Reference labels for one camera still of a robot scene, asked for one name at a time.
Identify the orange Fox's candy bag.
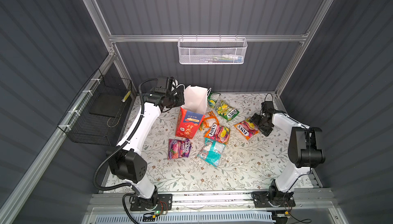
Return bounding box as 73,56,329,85
234,117,259,140

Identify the small green snack bag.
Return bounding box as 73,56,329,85
207,92,221,108

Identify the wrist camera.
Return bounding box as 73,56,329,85
154,76,177,94
261,101,275,114

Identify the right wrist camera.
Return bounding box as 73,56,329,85
261,101,275,114

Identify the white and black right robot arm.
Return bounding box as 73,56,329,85
251,110,325,208

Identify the black wire basket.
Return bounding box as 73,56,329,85
58,71,134,147

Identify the white perforated vent panel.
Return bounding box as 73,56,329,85
93,211,274,224

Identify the white wire mesh basket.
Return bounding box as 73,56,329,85
177,37,248,65

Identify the teal white snack bag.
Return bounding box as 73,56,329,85
198,138,226,167

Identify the red and white paper bag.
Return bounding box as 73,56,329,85
175,86,211,139

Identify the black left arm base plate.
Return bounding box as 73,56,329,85
129,194,173,211

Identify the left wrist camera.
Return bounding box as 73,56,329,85
154,76,177,94

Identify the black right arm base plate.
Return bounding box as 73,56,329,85
251,191,296,208

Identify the purple Fox's candy bag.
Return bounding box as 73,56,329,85
168,139,192,159

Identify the pink yellow Fox's candy bag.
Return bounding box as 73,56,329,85
204,123,230,145

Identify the green yellow Fox's candy bag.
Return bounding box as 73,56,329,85
216,100,239,122

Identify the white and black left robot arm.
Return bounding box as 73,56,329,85
108,85,184,208

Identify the orange snack bag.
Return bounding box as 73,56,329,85
199,111,219,131

